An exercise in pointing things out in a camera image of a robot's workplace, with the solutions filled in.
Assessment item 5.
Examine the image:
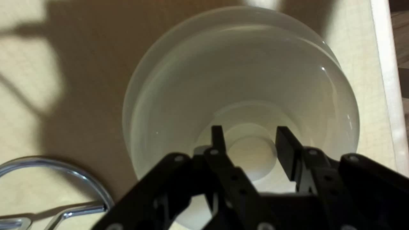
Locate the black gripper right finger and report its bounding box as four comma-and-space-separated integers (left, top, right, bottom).
275, 126, 379, 230

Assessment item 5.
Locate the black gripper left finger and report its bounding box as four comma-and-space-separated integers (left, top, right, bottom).
203, 125, 277, 230

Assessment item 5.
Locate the translucent white plastic lid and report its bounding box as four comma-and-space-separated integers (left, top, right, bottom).
123, 6, 359, 192

